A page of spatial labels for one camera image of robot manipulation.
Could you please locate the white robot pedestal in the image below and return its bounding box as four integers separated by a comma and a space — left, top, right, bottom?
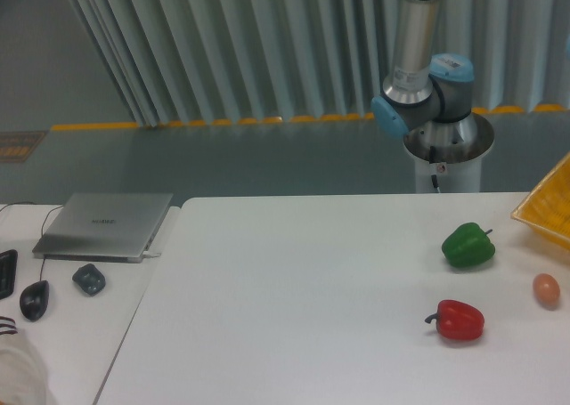
403, 113, 495, 193

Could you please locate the red bell pepper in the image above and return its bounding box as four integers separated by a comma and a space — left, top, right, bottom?
424, 299, 485, 341

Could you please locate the silver laptop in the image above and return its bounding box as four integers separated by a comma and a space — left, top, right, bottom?
33, 193, 173, 263

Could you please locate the black keyboard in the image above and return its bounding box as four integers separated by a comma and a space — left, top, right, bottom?
0, 249, 18, 300

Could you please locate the black mouse cable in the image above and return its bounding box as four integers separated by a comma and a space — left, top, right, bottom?
0, 200, 66, 283

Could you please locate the grey pleated curtain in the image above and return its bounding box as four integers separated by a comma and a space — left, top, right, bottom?
70, 0, 569, 127

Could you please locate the yellow plastic basket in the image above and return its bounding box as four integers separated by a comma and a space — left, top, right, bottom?
510, 154, 569, 250

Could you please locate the brown egg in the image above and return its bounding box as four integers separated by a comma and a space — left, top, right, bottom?
533, 273, 560, 307

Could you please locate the dark grey small device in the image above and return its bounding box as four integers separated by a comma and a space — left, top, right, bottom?
72, 263, 106, 297

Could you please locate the white laptop plug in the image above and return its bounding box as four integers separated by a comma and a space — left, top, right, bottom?
142, 251, 161, 259

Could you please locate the black pedestal cable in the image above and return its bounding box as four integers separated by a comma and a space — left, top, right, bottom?
427, 144, 443, 194

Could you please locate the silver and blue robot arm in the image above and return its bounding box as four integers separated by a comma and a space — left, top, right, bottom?
370, 0, 474, 138

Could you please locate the black computer mouse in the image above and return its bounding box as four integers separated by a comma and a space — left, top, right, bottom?
20, 280, 50, 322

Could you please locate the green bell pepper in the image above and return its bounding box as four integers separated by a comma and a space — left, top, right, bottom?
441, 223, 496, 269

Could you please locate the white sleeved forearm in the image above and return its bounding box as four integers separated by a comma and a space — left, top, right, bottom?
1, 316, 47, 404

